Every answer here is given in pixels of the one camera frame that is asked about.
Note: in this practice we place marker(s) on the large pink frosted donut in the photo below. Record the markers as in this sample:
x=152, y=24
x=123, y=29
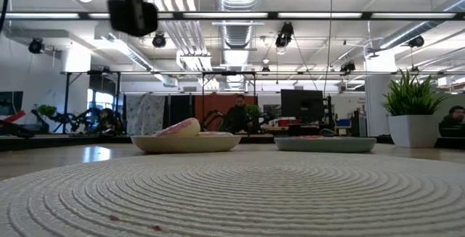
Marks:
x=179, y=128

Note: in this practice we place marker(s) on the grey patterned curtain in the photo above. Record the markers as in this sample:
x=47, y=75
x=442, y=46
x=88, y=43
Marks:
x=145, y=113

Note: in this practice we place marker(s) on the person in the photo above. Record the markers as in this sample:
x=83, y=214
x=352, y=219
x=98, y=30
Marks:
x=238, y=119
x=454, y=120
x=108, y=120

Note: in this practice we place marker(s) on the orange partition panel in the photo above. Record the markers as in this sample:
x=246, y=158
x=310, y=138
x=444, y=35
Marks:
x=214, y=102

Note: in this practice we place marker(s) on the small green plant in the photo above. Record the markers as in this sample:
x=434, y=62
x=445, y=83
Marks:
x=253, y=111
x=47, y=110

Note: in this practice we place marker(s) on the cream plate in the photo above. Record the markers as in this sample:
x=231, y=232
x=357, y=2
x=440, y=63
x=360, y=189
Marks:
x=185, y=145

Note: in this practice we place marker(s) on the black monitor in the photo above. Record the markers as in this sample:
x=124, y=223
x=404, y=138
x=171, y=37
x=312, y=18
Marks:
x=301, y=106

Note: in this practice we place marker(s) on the red box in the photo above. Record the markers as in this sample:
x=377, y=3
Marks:
x=288, y=122

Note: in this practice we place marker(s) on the round white woven placemat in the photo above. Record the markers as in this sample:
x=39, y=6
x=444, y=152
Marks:
x=254, y=200

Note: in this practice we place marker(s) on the teal plate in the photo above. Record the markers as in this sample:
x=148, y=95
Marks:
x=325, y=145

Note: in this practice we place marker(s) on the blue box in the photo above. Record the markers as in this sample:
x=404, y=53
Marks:
x=343, y=123

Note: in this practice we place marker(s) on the green plant white pot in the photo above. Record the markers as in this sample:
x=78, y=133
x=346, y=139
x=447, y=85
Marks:
x=412, y=128

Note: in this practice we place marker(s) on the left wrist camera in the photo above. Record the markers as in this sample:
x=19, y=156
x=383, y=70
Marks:
x=132, y=19

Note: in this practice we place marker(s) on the black hanging camera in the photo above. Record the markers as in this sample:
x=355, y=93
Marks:
x=35, y=46
x=416, y=41
x=159, y=40
x=347, y=67
x=284, y=35

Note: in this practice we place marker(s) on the silver ventilation duct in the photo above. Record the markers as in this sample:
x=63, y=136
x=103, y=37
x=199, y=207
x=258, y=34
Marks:
x=238, y=33

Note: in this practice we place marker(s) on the black background rig frame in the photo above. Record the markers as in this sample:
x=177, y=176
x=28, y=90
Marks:
x=229, y=73

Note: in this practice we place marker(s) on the black table frame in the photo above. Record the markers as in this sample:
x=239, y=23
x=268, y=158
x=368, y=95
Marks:
x=54, y=141

